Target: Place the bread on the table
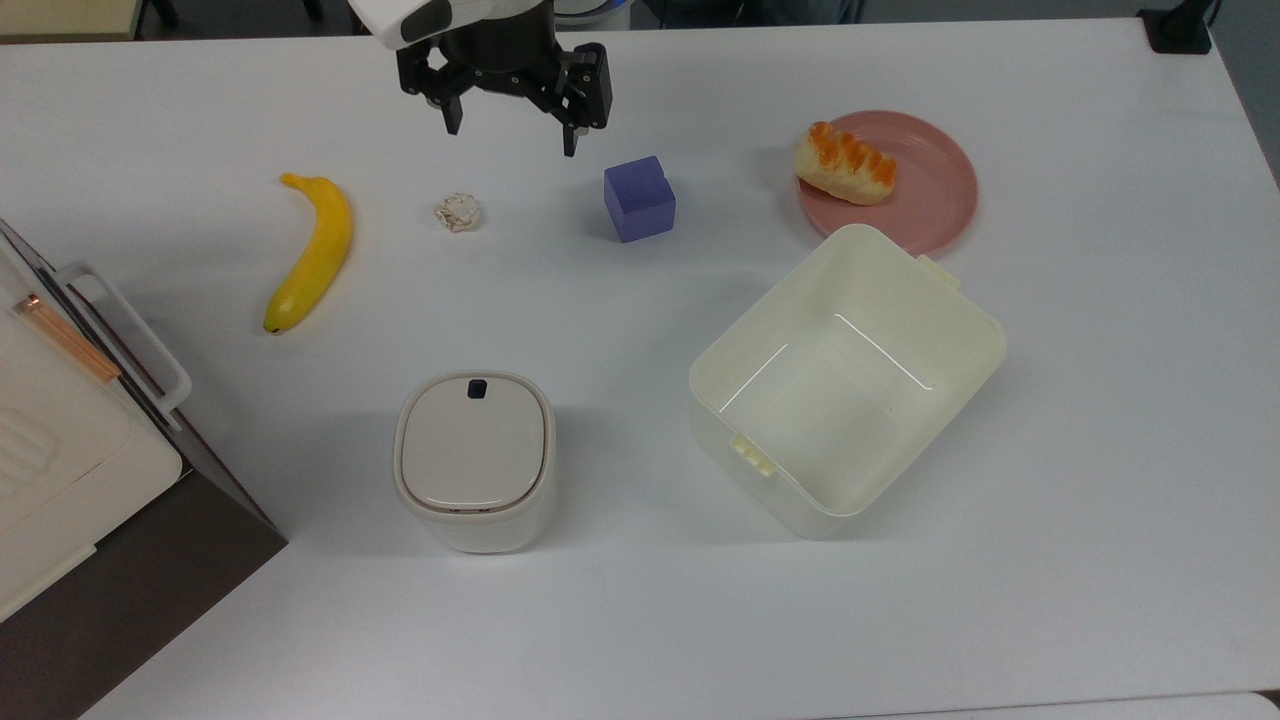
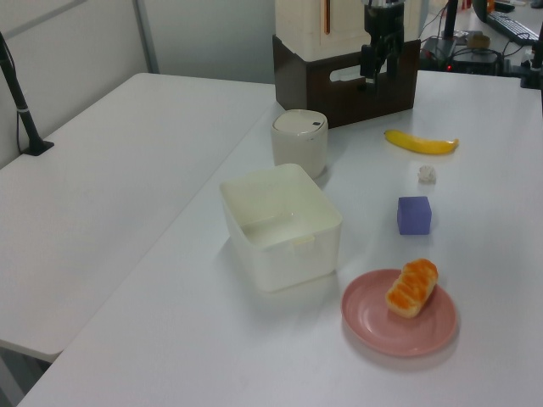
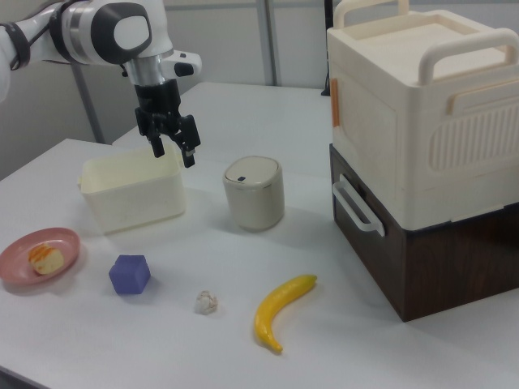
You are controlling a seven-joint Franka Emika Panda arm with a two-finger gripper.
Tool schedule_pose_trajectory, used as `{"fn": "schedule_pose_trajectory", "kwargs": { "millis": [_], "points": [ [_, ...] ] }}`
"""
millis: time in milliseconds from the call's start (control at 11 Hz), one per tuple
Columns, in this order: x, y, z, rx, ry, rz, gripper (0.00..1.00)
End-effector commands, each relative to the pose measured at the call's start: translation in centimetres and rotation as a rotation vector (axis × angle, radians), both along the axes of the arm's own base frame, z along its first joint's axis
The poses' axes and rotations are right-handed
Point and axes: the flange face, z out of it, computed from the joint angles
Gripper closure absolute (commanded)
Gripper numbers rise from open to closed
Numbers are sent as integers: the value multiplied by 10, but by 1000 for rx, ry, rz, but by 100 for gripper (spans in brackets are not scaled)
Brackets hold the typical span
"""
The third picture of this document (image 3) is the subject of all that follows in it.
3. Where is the white drawer handle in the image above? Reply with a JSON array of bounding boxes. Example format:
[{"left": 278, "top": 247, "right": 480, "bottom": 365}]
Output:
[{"left": 332, "top": 173, "right": 387, "bottom": 237}]

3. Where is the dark brown wooden drawer cabinet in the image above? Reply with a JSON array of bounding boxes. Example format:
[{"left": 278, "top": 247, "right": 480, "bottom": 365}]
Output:
[{"left": 328, "top": 143, "right": 519, "bottom": 323}]

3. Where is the purple foam cube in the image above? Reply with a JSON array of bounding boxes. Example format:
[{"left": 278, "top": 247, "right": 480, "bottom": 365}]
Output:
[{"left": 108, "top": 254, "right": 152, "bottom": 297}]

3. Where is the yellow toy banana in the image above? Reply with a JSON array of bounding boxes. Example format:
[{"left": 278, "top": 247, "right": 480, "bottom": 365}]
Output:
[{"left": 253, "top": 273, "right": 319, "bottom": 354}]

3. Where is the toy bread slice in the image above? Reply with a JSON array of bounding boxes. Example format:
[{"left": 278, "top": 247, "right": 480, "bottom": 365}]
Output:
[{"left": 27, "top": 242, "right": 66, "bottom": 277}]

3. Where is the cream plastic microwave box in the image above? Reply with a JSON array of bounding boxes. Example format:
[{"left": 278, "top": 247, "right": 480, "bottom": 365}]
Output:
[{"left": 325, "top": 0, "right": 519, "bottom": 230}]

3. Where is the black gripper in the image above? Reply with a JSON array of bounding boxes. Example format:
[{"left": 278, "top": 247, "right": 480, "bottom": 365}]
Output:
[{"left": 134, "top": 77, "right": 203, "bottom": 169}]

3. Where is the crumpled white paper ball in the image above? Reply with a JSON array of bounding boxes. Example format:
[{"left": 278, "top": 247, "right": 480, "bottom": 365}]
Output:
[{"left": 195, "top": 289, "right": 220, "bottom": 316}]

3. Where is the beige round lidded trash can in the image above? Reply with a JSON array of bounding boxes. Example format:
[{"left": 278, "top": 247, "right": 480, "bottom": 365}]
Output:
[{"left": 221, "top": 155, "right": 285, "bottom": 233}]

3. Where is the black hanging background cable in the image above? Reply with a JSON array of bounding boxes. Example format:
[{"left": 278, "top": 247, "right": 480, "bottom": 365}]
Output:
[{"left": 321, "top": 0, "right": 335, "bottom": 97}]

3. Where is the cream plastic open bin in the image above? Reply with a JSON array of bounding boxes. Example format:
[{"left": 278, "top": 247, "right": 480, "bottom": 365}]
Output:
[{"left": 77, "top": 142, "right": 188, "bottom": 236}]

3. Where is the pink plastic plate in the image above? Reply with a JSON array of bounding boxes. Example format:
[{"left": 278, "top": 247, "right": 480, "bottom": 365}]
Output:
[{"left": 0, "top": 227, "right": 82, "bottom": 285}]

